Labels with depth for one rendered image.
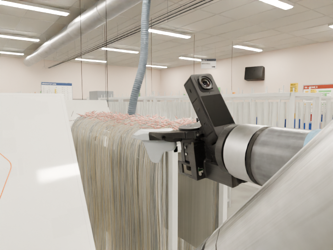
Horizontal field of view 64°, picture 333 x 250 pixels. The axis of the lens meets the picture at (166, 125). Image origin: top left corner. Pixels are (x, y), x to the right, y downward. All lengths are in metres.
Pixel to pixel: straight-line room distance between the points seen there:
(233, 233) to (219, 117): 0.25
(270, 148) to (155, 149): 0.22
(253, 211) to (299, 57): 9.16
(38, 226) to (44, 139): 0.30
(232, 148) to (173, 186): 0.84
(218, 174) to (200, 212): 1.20
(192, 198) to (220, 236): 1.43
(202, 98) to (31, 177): 0.70
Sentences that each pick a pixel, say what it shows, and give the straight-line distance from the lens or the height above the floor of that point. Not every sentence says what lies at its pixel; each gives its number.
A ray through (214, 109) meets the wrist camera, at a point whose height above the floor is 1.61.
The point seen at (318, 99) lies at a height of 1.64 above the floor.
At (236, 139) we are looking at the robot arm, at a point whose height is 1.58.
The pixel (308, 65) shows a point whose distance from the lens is 9.14.
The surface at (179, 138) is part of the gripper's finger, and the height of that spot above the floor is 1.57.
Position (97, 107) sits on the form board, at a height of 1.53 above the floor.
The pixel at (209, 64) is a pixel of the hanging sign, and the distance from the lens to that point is 8.44.
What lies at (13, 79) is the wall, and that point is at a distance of 11.85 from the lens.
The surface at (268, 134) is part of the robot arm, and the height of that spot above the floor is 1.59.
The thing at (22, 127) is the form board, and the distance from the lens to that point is 1.07.
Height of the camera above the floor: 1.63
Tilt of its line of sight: 5 degrees down
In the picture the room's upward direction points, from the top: straight up
